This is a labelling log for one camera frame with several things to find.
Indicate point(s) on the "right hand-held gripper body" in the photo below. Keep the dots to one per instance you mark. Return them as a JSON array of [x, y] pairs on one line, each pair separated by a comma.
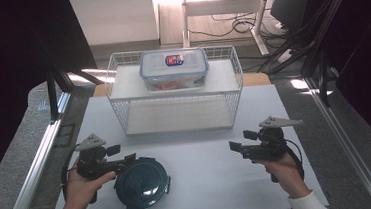
[[267, 148]]

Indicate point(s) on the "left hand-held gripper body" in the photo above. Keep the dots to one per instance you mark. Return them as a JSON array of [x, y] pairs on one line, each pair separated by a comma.
[[92, 158]]

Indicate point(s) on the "dark blue round lid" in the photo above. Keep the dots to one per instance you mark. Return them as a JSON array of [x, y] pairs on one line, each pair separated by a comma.
[[143, 184]]

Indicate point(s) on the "rectangular clear container blue seal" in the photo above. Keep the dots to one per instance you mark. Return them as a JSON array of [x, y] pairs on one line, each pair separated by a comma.
[[157, 70]]

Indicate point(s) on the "person's right hand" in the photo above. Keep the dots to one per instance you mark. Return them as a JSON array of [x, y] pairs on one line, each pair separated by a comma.
[[287, 176]]

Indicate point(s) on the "person's left hand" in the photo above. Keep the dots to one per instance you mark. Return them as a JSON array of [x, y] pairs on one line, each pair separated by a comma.
[[76, 193]]

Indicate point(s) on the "wooden board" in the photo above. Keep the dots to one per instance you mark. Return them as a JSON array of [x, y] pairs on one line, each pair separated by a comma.
[[255, 79]]

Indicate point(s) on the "black metal stand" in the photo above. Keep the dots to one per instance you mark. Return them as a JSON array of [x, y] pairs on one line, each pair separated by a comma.
[[52, 95], [322, 80]]

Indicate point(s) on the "white cabinet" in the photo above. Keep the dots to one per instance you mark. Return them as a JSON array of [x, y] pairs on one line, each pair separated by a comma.
[[113, 20]]

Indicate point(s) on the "black monitor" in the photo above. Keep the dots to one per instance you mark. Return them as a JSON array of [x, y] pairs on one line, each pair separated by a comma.
[[291, 6]]

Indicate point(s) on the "aluminium rail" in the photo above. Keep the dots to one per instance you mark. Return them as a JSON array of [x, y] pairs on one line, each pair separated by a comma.
[[32, 176], [343, 139]]

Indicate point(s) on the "white desk frame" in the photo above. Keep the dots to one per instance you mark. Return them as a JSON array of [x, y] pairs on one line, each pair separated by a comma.
[[219, 6]]

